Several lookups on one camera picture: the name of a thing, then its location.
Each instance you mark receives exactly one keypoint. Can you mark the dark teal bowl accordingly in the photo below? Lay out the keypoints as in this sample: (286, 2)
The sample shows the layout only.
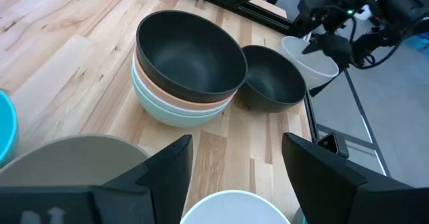
(298, 219)

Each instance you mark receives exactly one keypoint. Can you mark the black table foot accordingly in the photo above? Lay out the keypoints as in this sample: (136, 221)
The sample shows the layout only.
(340, 150)

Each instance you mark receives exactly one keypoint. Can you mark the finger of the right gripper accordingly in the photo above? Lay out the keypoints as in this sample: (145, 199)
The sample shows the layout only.
(372, 44)
(335, 48)

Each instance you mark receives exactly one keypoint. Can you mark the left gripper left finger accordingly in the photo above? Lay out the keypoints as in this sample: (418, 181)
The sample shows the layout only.
(157, 190)

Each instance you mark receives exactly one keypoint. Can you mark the white bowl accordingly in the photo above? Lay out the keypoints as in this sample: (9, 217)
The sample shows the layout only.
(296, 53)
(181, 111)
(234, 210)

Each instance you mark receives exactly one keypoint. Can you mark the peach bowl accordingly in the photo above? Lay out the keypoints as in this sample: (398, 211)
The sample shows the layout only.
(181, 102)

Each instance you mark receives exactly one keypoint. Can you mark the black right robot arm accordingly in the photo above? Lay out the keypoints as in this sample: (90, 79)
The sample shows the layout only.
(405, 6)

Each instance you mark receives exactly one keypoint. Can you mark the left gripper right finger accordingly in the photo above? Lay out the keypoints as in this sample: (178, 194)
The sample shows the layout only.
(335, 197)

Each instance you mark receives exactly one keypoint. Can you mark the taupe bowl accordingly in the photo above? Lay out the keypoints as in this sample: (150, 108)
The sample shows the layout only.
(67, 163)

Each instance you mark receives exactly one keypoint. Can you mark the turquoise bowl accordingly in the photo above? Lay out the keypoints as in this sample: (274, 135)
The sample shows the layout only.
(6, 130)

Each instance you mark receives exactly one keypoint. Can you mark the black bowl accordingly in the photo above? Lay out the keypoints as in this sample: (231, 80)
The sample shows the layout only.
(271, 80)
(191, 56)

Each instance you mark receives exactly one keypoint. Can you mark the black aluminium table frame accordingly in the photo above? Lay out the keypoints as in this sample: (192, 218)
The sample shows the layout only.
(254, 11)

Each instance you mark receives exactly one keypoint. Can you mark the pale mint bowl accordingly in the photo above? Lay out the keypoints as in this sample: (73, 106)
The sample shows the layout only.
(177, 120)

